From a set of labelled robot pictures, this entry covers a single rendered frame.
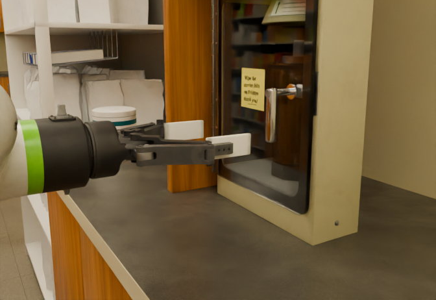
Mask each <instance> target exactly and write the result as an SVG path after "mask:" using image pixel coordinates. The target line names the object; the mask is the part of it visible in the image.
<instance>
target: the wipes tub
mask: <svg viewBox="0 0 436 300"><path fill-rule="evenodd" d="M92 118H93V119H92V120H93V121H111V122H112V123H113V124H114V125H115V127H116V129H124V128H127V127H133V126H136V125H137V123H136V109H135V108H134V107H131V106H105V107H99V108H94V109H93V110H92Z"/></svg>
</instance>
